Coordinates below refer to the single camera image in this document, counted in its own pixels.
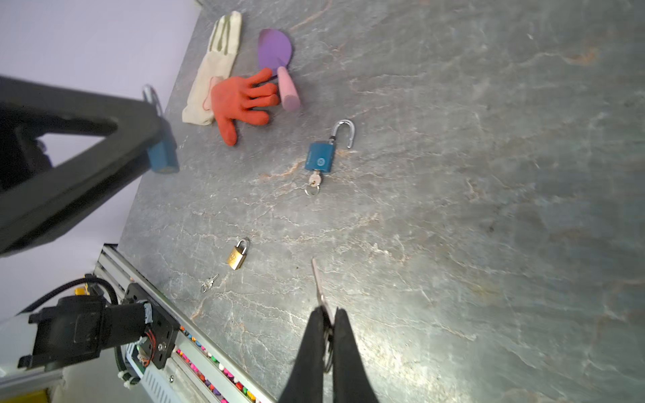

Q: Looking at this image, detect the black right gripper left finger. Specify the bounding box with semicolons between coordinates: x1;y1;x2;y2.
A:
278;307;329;403

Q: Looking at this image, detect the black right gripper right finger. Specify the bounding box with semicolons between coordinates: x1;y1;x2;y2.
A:
333;308;378;403

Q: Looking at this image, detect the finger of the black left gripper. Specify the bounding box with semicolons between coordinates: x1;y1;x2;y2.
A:
1;77;169;255

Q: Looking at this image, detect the small silver key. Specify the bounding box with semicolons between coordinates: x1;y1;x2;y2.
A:
312;258;334;374

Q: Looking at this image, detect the blue padlock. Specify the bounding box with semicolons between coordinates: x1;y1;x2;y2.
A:
305;119;356;174

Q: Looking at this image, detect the brass padlock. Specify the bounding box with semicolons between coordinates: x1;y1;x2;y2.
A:
227;238;250;270

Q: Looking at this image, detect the red rubber glove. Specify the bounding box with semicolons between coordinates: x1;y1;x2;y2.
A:
203;68;281;146

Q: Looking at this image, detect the cream and green work glove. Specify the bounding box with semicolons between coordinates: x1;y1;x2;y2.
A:
181;11;243;126

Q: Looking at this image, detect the purple garden trowel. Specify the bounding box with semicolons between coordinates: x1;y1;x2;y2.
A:
257;29;301;112

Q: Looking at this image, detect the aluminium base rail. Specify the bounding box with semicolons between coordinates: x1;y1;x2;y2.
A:
94;244;276;402

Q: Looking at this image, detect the small key near rail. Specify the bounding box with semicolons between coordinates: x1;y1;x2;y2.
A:
200;274;219;293

